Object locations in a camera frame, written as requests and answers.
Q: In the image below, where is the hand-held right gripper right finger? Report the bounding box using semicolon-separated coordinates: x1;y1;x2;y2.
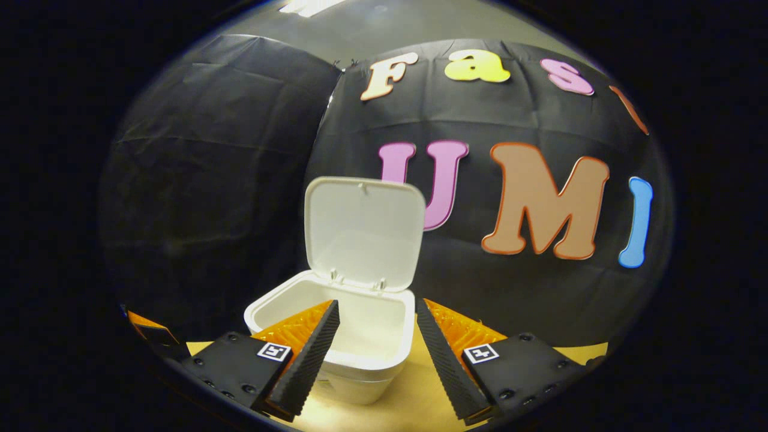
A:
416;298;592;427

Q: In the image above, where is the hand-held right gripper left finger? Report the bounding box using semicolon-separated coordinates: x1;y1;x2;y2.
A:
180;300;341;422

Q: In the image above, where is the white desktop garbage bin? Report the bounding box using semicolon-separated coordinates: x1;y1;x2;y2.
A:
244;176;427;406

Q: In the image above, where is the wooden desktop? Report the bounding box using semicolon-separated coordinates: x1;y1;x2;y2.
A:
186;324;610;432

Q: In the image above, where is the black backdrop cloth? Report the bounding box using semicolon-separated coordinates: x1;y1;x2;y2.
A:
99;33;676;349

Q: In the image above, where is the ceiling light panel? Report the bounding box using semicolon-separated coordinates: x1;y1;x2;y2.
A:
279;0;347;17

